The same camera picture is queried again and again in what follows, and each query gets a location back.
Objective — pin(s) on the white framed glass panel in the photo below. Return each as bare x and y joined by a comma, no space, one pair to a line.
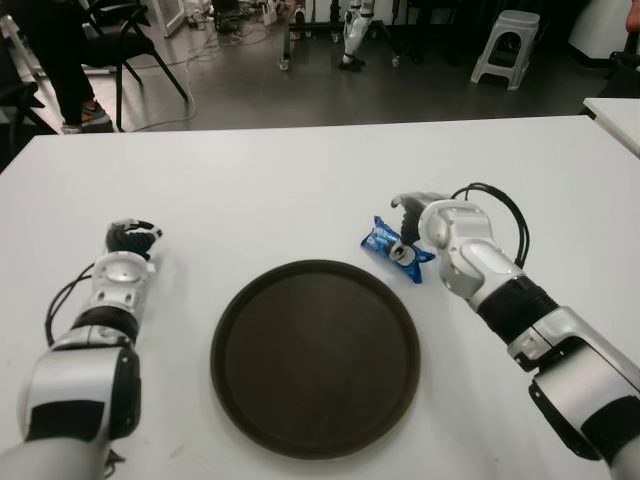
175,15

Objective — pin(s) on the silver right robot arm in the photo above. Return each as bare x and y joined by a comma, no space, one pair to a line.
550,350

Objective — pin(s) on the black folding chair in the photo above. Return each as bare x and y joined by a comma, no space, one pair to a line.
125,47

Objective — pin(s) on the black chair armrest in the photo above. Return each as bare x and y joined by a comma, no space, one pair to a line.
20,100

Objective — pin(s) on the white side table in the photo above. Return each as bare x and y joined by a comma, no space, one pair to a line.
617,117

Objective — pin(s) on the round dark brown tray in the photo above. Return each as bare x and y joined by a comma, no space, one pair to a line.
315,360

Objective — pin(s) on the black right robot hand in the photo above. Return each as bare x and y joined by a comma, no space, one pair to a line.
410,220

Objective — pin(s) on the grey plastic stool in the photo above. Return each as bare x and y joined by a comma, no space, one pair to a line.
505,30

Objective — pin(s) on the person in black trousers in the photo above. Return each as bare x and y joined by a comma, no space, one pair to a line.
65,75

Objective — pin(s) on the person in white shirt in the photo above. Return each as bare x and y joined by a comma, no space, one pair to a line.
635,15

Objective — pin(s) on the white humanoid robot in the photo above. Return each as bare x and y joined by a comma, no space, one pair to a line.
352,35

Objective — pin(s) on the blue Oreo packet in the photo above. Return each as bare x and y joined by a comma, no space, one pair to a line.
380,240

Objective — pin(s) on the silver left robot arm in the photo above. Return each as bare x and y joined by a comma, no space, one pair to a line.
80,380

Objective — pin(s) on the white bottle basket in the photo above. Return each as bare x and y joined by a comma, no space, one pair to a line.
269,12

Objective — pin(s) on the black office chair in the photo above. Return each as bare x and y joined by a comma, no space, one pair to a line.
620,75

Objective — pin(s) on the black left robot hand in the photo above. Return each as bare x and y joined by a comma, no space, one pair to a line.
127,240

